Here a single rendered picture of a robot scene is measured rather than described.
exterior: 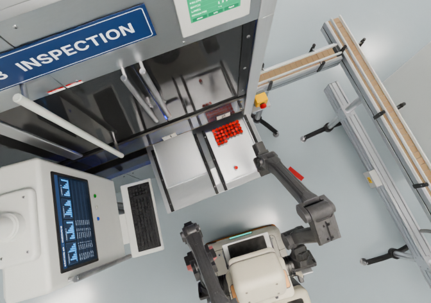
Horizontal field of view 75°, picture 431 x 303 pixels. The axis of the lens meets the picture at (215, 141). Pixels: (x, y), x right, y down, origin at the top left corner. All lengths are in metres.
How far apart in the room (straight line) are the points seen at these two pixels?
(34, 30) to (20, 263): 0.79
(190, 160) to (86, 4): 1.20
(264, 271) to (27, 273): 0.87
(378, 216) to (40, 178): 2.56
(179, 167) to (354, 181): 1.70
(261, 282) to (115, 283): 1.79
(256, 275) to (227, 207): 1.41
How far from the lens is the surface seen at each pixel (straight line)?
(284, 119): 2.79
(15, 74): 0.91
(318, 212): 0.99
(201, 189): 1.71
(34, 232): 1.21
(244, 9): 0.91
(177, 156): 1.76
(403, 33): 3.65
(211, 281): 1.08
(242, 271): 1.25
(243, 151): 1.74
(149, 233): 1.82
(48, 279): 1.23
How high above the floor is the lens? 2.58
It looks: 75 degrees down
